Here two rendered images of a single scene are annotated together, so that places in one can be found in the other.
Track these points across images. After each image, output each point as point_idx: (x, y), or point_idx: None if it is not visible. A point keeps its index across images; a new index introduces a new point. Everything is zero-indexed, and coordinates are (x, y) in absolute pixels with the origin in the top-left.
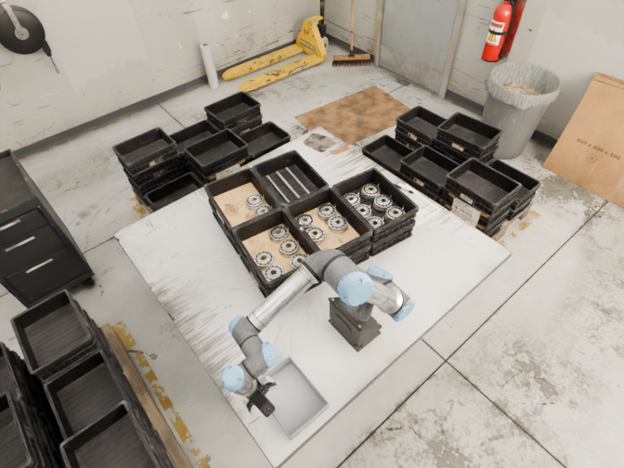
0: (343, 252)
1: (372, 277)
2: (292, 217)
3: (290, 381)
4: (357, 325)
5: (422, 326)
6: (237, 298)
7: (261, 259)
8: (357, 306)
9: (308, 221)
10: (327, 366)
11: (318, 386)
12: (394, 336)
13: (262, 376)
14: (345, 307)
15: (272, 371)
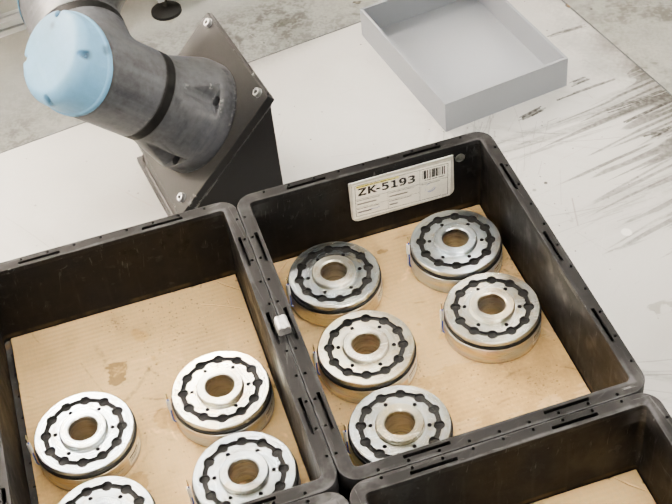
0: (136, 271)
1: (98, 24)
2: (306, 404)
3: (455, 86)
4: (211, 26)
5: (3, 164)
6: (629, 332)
7: (503, 297)
8: (189, 56)
9: (226, 458)
10: (337, 108)
11: (378, 72)
12: (104, 150)
13: (535, 69)
14: (225, 71)
15: (504, 92)
